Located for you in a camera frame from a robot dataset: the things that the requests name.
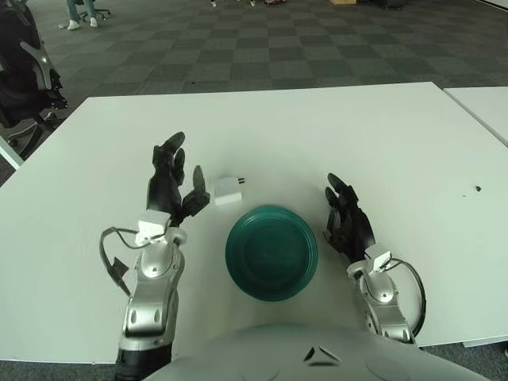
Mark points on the person legs white shoes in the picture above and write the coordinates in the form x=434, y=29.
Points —
x=73, y=16

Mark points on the dark green plate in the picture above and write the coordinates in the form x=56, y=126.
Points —
x=270, y=258

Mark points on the brown cardboard box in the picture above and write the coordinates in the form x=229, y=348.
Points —
x=345, y=2

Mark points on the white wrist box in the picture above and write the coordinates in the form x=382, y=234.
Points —
x=152, y=226
x=377, y=258

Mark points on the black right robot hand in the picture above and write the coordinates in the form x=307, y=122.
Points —
x=351, y=226

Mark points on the black office chair base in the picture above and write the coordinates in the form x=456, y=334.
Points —
x=97, y=12

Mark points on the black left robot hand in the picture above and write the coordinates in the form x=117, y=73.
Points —
x=162, y=194

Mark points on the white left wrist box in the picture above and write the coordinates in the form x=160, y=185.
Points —
x=152, y=226

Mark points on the grey robot torso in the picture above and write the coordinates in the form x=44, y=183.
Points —
x=258, y=357

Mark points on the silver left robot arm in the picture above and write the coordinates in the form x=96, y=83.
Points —
x=152, y=285

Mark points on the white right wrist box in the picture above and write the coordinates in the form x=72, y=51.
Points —
x=377, y=258

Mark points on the white charger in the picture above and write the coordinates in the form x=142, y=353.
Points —
x=226, y=192

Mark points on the white neighbouring table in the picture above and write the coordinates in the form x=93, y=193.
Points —
x=484, y=107

